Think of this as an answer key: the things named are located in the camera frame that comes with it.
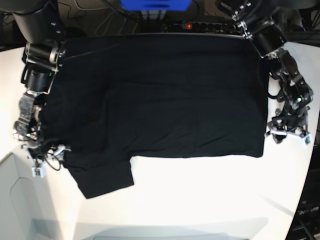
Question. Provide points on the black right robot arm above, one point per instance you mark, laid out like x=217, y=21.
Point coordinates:
x=41, y=26

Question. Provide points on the black T-shirt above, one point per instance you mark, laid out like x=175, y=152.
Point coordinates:
x=156, y=95

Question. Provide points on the blue box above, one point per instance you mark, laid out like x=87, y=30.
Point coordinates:
x=155, y=5

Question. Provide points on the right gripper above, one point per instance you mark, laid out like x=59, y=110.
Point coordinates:
x=44, y=151

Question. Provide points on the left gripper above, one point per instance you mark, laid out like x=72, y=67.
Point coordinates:
x=285, y=123

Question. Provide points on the white plastic bin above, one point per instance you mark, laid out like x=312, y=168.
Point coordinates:
x=33, y=208

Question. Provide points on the black equipment with label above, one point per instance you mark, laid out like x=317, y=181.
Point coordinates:
x=306, y=221

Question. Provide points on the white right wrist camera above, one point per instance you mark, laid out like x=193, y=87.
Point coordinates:
x=38, y=171

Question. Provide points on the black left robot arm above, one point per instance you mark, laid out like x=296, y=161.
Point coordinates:
x=254, y=17

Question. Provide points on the black power strip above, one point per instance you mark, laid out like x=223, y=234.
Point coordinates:
x=203, y=27

